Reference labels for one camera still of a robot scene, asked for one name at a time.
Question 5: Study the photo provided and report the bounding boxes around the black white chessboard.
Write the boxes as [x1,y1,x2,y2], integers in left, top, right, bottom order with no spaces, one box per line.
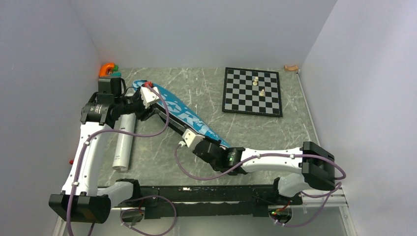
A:
[222,67,283,118]

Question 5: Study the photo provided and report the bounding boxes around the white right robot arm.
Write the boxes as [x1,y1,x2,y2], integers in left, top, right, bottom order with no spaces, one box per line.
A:
[193,139,336,204]

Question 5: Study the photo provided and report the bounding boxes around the white chess piece upper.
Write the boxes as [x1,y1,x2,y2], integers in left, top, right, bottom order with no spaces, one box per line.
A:
[252,76,259,86]

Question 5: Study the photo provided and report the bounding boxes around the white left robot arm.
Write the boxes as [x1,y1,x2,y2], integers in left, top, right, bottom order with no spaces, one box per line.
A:
[49,76,163,224]

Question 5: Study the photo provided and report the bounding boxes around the white shuttlecock tube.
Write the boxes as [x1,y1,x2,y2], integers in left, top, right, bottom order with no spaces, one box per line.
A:
[113,114,136,172]

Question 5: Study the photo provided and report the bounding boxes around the purple cable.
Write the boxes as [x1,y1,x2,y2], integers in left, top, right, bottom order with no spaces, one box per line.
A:
[174,143,347,228]
[66,85,178,236]

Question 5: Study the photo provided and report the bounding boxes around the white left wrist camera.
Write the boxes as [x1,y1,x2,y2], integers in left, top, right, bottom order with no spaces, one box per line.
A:
[140,87,160,109]

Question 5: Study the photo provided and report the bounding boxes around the blue racket bag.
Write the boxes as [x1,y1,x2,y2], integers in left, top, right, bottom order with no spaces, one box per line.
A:
[133,80,230,149]

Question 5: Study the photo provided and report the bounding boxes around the orange horseshoe magnet toy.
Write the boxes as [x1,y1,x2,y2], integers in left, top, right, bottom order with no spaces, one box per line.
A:
[98,62,119,77]

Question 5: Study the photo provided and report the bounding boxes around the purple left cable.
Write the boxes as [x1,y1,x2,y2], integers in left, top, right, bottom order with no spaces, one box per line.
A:
[66,85,178,236]

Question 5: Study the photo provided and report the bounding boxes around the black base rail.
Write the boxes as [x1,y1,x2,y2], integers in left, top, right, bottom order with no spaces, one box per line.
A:
[117,184,303,219]

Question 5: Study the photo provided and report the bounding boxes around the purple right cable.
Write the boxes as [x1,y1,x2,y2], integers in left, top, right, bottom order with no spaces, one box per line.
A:
[174,143,347,228]

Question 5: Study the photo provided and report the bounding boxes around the wooden arch block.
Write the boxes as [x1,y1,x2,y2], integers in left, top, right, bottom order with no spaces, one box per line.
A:
[284,65,299,72]

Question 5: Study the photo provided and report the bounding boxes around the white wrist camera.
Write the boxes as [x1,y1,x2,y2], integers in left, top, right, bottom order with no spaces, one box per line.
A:
[140,87,160,109]
[182,129,205,149]

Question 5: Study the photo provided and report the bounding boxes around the teal blue toy blocks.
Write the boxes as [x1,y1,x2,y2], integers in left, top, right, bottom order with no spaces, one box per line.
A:
[111,64,121,77]

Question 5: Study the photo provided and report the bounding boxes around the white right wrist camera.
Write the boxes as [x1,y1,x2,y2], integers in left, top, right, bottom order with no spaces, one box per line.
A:
[182,129,205,149]

